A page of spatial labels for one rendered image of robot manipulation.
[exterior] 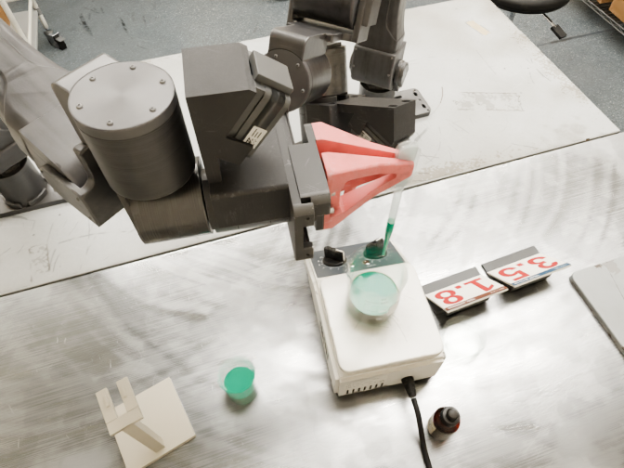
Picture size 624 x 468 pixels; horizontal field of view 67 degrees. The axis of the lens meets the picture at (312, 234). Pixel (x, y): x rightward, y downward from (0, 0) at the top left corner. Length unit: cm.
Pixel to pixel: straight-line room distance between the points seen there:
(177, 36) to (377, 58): 216
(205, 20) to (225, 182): 265
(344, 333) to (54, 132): 35
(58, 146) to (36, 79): 6
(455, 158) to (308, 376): 45
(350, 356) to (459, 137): 49
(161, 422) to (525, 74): 88
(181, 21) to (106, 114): 270
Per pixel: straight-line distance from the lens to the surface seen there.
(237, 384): 59
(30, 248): 82
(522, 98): 100
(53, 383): 70
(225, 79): 27
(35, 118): 39
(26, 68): 41
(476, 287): 68
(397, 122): 49
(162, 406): 63
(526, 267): 72
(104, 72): 30
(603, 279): 77
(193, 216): 33
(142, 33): 293
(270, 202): 31
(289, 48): 45
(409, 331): 55
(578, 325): 73
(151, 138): 27
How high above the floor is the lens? 149
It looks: 56 degrees down
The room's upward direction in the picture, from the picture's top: 1 degrees counter-clockwise
